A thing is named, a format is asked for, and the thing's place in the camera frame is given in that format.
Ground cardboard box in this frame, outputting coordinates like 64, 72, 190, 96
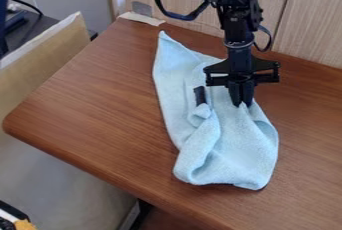
0, 11, 93, 125

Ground light blue cloth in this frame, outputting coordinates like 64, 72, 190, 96
150, 30, 281, 191

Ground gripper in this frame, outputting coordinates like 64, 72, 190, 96
201, 41, 282, 108

